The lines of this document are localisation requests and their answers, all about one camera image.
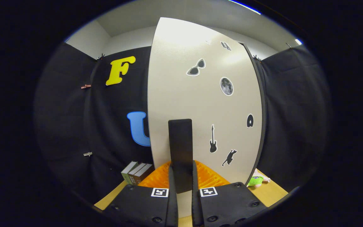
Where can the black backdrop cloth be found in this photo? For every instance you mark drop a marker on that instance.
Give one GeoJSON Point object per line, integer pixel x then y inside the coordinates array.
{"type": "Point", "coordinates": [74, 126]}

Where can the green book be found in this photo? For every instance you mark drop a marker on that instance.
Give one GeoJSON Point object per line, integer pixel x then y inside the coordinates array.
{"type": "Point", "coordinates": [128, 171]}

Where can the small ceiling light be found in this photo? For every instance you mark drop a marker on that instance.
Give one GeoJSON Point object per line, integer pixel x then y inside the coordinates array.
{"type": "Point", "coordinates": [298, 41]}

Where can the silver clothes peg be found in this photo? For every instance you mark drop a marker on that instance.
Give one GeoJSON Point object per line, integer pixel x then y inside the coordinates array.
{"type": "Point", "coordinates": [87, 154]}

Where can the pink clothes peg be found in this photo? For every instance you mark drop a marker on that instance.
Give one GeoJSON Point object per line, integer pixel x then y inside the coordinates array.
{"type": "Point", "coordinates": [86, 86]}

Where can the long ceiling light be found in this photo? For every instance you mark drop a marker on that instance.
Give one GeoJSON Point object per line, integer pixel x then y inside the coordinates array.
{"type": "Point", "coordinates": [246, 7]}

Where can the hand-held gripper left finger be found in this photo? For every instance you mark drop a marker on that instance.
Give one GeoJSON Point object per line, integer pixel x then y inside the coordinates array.
{"type": "Point", "coordinates": [172, 195]}

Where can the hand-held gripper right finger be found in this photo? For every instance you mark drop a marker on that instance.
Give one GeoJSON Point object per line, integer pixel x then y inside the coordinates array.
{"type": "Point", "coordinates": [195, 201]}

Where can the green and white plush toy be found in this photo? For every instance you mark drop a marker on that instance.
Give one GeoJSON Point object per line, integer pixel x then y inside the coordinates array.
{"type": "Point", "coordinates": [255, 181]}

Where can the brown book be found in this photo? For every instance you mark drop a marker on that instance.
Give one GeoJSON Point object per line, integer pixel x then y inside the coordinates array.
{"type": "Point", "coordinates": [136, 175]}
{"type": "Point", "coordinates": [145, 172]}

